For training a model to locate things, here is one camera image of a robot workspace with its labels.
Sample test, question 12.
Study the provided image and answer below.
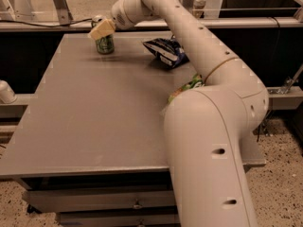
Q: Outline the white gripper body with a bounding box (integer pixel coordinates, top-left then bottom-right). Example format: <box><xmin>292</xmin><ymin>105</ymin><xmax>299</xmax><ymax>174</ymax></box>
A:
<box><xmin>111</xmin><ymin>0</ymin><xmax>158</xmax><ymax>30</ymax></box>

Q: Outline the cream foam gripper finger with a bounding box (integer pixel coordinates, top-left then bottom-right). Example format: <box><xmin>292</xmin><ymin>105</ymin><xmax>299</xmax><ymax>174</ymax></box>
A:
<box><xmin>89</xmin><ymin>19</ymin><xmax>116</xmax><ymax>41</ymax></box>

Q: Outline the green soda can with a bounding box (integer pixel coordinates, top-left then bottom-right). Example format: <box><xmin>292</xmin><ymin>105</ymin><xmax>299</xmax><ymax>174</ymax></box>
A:
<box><xmin>91</xmin><ymin>14</ymin><xmax>116</xmax><ymax>55</ymax></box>

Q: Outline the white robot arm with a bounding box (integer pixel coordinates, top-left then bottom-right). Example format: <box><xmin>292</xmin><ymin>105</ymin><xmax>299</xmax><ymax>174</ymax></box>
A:
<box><xmin>105</xmin><ymin>0</ymin><xmax>269</xmax><ymax>227</ymax></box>

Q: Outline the blue chip bag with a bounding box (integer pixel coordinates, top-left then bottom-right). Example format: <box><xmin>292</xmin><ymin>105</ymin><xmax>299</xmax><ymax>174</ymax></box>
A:
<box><xmin>143</xmin><ymin>38</ymin><xmax>188</xmax><ymax>69</ymax></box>

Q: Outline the green dang snack bag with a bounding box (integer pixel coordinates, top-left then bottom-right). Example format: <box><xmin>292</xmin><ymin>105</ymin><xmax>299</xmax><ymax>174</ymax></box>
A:
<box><xmin>168</xmin><ymin>74</ymin><xmax>205</xmax><ymax>103</ymax></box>

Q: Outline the white cylinder at left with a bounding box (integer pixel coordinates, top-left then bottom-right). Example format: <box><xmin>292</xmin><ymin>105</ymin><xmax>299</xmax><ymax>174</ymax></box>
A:
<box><xmin>0</xmin><ymin>80</ymin><xmax>17</xmax><ymax>104</ymax></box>

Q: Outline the grey drawer cabinet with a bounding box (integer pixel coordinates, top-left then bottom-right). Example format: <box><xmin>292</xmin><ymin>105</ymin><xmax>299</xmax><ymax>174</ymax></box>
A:
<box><xmin>0</xmin><ymin>30</ymin><xmax>267</xmax><ymax>227</ymax></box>

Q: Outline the upper grey drawer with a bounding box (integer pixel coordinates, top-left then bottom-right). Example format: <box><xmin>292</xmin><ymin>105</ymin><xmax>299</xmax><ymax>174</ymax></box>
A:
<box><xmin>23</xmin><ymin>185</ymin><xmax>175</xmax><ymax>213</ymax></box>

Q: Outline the grey drawer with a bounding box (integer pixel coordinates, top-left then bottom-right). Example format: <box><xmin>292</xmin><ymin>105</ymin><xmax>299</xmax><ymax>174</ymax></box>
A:
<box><xmin>23</xmin><ymin>185</ymin><xmax>175</xmax><ymax>213</ymax></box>
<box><xmin>58</xmin><ymin>207</ymin><xmax>180</xmax><ymax>227</ymax></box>

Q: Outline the lower grey drawer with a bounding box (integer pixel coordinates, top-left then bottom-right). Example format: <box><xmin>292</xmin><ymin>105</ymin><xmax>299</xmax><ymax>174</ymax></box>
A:
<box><xmin>58</xmin><ymin>207</ymin><xmax>180</xmax><ymax>227</ymax></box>

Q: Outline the metal bracket left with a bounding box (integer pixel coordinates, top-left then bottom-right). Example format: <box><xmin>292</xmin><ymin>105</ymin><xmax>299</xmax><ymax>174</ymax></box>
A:
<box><xmin>53</xmin><ymin>0</ymin><xmax>73</xmax><ymax>25</ymax></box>

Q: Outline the black cable on rail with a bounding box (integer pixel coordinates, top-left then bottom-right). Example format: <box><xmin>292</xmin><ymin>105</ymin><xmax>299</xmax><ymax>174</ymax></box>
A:
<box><xmin>0</xmin><ymin>18</ymin><xmax>93</xmax><ymax>28</ymax></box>

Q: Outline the metal rail frame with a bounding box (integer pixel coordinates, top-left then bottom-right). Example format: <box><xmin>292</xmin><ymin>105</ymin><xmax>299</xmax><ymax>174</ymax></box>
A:
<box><xmin>0</xmin><ymin>8</ymin><xmax>303</xmax><ymax>32</ymax></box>

